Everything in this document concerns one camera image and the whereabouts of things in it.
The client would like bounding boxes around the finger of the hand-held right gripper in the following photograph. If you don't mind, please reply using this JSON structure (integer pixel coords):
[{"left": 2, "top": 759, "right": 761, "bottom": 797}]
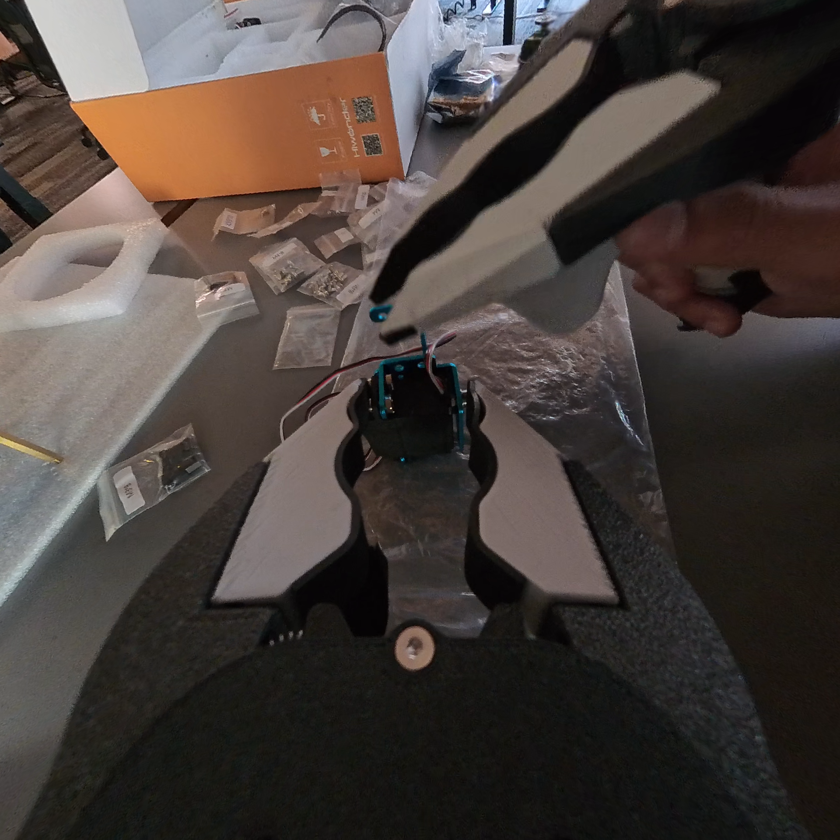
[
  {"left": 379, "top": 72, "right": 721, "bottom": 344},
  {"left": 369, "top": 38, "right": 598, "bottom": 308}
]

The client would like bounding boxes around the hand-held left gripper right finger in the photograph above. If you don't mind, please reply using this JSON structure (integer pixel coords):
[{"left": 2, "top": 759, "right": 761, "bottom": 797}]
[{"left": 465, "top": 392, "right": 620, "bottom": 639}]

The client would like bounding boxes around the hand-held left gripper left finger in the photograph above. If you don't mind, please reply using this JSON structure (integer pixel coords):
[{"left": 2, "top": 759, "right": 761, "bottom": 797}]
[{"left": 210, "top": 382, "right": 365, "bottom": 605}]

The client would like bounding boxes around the person's right hand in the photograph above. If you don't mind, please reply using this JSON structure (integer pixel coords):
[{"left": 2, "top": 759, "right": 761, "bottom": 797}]
[{"left": 620, "top": 141, "right": 840, "bottom": 339}]

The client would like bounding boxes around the dark packet of parts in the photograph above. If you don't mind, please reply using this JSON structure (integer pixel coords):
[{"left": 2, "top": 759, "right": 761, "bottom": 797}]
[{"left": 427, "top": 46, "right": 509, "bottom": 126}]

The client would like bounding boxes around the large clear plastic bag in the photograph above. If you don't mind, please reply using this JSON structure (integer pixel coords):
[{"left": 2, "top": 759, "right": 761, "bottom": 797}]
[{"left": 338, "top": 269, "right": 670, "bottom": 641}]

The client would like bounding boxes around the clear bag with black parts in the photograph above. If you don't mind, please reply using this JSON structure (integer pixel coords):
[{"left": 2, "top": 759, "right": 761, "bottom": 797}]
[{"left": 97, "top": 423, "right": 212, "bottom": 542}]

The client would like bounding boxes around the pile of small screw bags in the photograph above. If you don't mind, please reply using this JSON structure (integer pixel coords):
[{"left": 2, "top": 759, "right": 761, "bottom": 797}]
[{"left": 193, "top": 169, "right": 437, "bottom": 371}]

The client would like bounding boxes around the white foam sheet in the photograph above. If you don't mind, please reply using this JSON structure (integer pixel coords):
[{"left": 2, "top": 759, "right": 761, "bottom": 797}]
[{"left": 0, "top": 223, "right": 227, "bottom": 608}]

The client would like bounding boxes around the white foam box insert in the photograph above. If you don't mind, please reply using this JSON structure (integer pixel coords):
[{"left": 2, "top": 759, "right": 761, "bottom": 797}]
[{"left": 141, "top": 0, "right": 421, "bottom": 89}]

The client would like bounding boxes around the orange cardboard box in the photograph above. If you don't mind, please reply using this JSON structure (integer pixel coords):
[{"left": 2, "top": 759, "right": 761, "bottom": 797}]
[{"left": 23, "top": 0, "right": 439, "bottom": 203}]

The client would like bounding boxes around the black curved cable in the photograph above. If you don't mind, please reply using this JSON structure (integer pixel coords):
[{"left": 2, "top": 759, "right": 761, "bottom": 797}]
[{"left": 317, "top": 3, "right": 388, "bottom": 52}]

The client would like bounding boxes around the white foam frame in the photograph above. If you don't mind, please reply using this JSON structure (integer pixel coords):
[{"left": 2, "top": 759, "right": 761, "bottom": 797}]
[{"left": 0, "top": 218, "right": 165, "bottom": 332}]

